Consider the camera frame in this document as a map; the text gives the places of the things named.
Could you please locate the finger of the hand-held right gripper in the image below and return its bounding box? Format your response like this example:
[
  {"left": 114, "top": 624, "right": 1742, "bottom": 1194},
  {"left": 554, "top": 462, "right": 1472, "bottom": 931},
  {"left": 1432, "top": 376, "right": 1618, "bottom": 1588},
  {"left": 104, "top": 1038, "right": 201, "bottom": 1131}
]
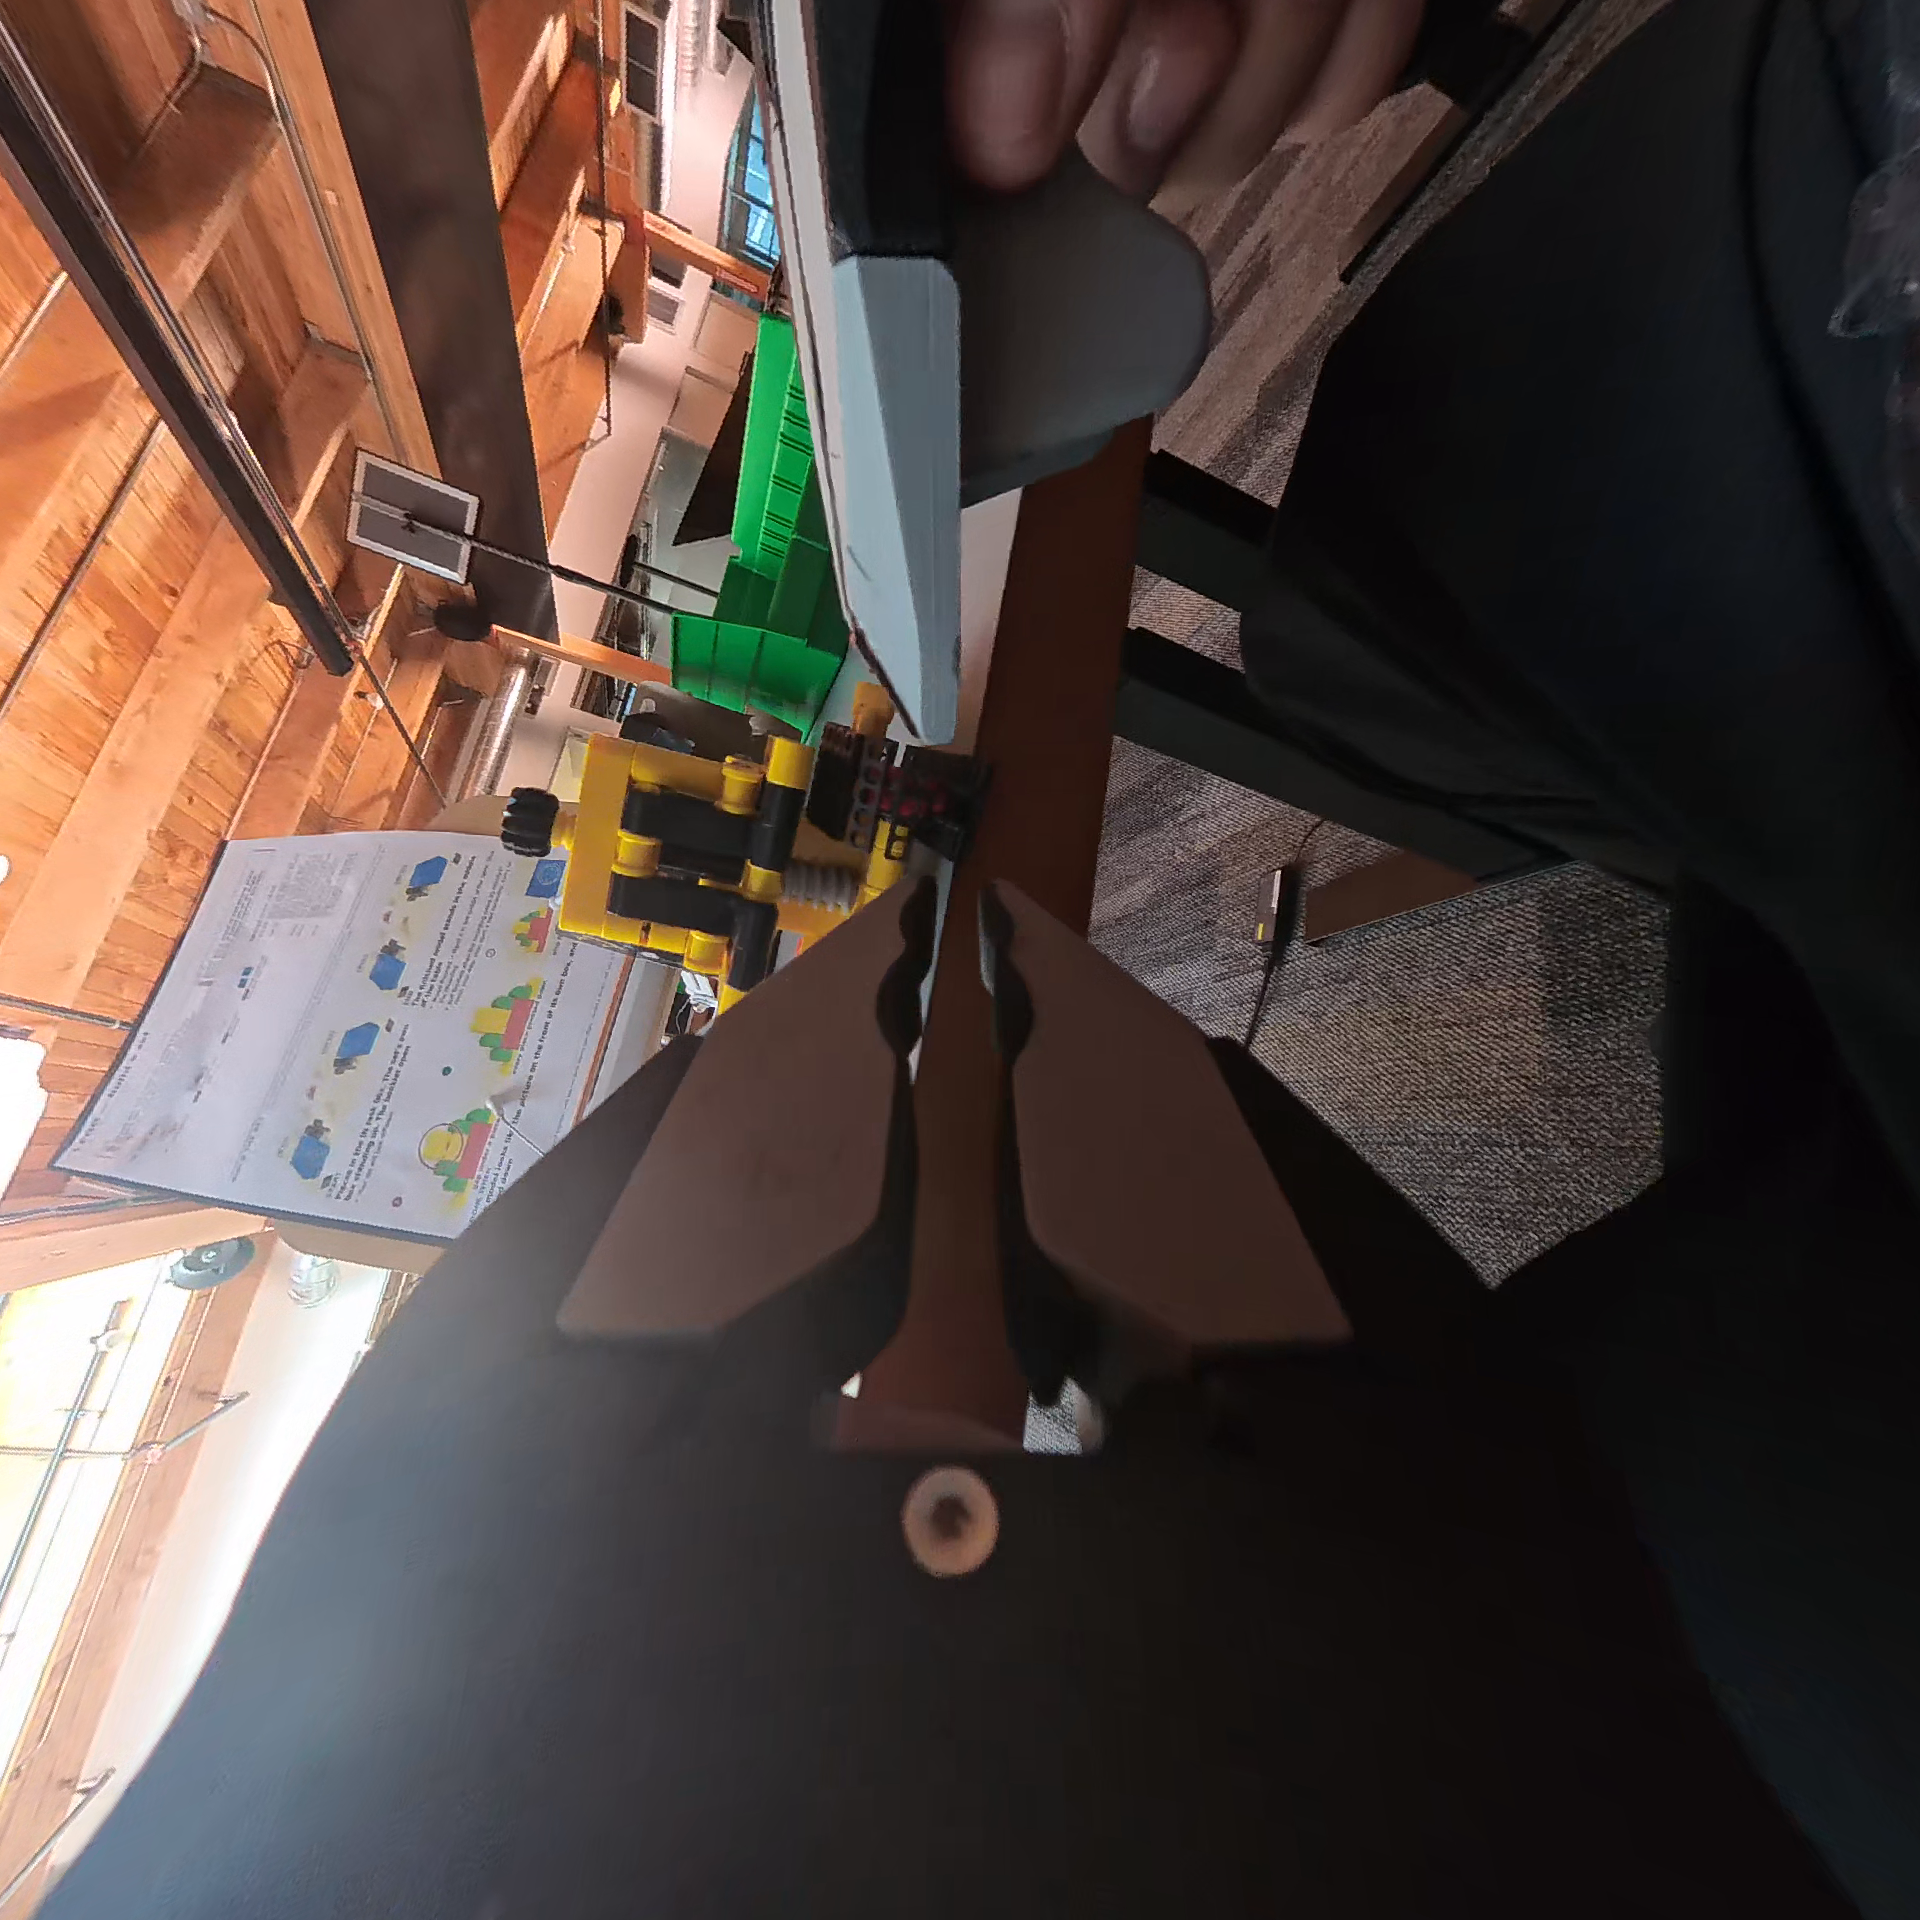
[
  {"left": 754, "top": 0, "right": 964, "bottom": 748},
  {"left": 958, "top": 147, "right": 1216, "bottom": 507}
]

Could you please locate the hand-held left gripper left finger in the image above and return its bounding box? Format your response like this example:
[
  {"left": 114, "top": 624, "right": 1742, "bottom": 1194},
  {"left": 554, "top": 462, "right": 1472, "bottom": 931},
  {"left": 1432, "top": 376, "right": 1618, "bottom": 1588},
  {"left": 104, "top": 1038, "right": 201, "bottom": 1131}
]
[{"left": 556, "top": 874, "right": 944, "bottom": 1346}]

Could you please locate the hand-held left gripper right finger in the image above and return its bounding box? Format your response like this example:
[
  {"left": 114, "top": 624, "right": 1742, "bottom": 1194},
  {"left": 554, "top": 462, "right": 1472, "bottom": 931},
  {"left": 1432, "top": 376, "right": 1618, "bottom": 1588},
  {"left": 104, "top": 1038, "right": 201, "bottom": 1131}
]
[{"left": 977, "top": 880, "right": 1356, "bottom": 1408}]

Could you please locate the yellow black lego excavator model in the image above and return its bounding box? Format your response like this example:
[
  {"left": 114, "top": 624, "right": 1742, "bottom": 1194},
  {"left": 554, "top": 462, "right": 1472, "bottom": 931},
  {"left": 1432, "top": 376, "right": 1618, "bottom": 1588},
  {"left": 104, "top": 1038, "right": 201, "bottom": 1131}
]
[{"left": 503, "top": 682, "right": 994, "bottom": 1021}]

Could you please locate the person's right hand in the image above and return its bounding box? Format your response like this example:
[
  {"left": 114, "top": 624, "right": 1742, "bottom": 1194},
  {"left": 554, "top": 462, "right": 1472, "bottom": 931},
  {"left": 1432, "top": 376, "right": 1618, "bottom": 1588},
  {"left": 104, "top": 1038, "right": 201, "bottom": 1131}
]
[{"left": 944, "top": 0, "right": 1432, "bottom": 202}]

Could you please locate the green plastic bin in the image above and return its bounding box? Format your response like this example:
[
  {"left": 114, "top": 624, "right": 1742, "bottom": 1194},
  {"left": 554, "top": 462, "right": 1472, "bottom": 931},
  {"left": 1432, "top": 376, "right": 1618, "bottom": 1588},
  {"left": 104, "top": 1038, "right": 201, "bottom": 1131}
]
[
  {"left": 719, "top": 306, "right": 839, "bottom": 600},
  {"left": 667, "top": 599, "right": 860, "bottom": 740}
]

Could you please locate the brown wooden table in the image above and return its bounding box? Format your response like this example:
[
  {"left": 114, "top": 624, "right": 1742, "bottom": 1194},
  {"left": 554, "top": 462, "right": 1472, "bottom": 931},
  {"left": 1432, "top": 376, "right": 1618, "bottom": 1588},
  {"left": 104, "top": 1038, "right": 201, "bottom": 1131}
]
[{"left": 826, "top": 411, "right": 1156, "bottom": 1456}]

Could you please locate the printed instruction sheet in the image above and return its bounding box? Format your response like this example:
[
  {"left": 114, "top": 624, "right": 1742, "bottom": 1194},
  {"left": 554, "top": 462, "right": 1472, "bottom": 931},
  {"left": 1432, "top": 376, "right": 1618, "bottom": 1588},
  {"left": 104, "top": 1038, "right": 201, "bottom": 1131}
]
[{"left": 48, "top": 829, "right": 650, "bottom": 1244}]

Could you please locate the white ceiling light panel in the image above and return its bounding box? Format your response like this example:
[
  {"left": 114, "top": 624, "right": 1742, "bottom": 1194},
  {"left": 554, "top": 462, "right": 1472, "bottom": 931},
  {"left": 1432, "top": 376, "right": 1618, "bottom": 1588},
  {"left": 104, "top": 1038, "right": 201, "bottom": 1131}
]
[{"left": 346, "top": 455, "right": 486, "bottom": 590}]

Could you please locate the person's black clothing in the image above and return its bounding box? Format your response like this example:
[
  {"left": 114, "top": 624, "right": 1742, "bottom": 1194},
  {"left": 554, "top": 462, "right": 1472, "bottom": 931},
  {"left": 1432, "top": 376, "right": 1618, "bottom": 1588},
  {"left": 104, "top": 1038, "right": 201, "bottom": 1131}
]
[{"left": 1242, "top": 0, "right": 1920, "bottom": 1920}]

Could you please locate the black metal table frame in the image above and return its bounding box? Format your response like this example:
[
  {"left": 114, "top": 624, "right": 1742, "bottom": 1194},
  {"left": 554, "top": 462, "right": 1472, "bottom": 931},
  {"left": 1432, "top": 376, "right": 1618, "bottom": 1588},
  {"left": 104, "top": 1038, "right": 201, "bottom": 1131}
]
[{"left": 1119, "top": 447, "right": 1281, "bottom": 782}]

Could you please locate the thin black floor cable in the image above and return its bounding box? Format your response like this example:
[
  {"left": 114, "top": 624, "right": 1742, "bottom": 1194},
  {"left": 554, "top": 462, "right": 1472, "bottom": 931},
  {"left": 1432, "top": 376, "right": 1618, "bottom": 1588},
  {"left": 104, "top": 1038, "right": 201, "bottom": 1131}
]
[{"left": 1238, "top": 815, "right": 1329, "bottom": 1045}]

